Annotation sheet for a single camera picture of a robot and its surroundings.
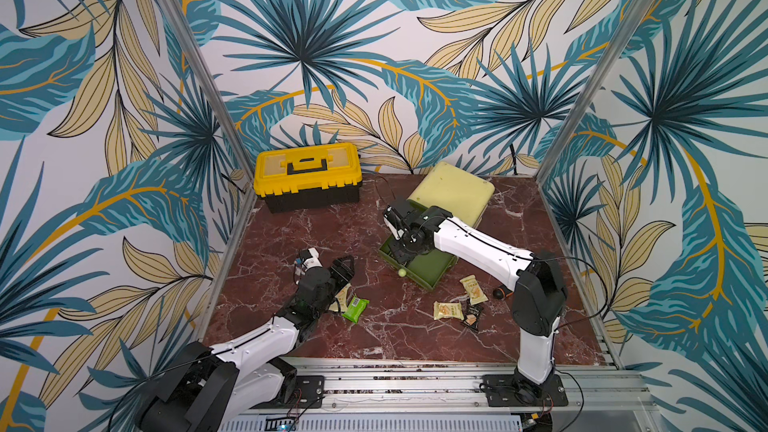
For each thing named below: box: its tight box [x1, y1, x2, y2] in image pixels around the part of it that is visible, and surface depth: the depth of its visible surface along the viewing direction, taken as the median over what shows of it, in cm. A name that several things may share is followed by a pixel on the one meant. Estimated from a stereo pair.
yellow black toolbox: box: [254, 143, 362, 213], surface depth 102 cm
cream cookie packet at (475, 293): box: [459, 275, 488, 305], surface depth 91 cm
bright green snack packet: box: [342, 296, 370, 323], surface depth 87 cm
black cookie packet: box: [462, 298, 484, 332], surface depth 87 cm
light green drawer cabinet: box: [408, 162, 495, 228], surface depth 90 cm
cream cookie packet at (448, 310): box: [433, 301, 464, 321], surface depth 87 cm
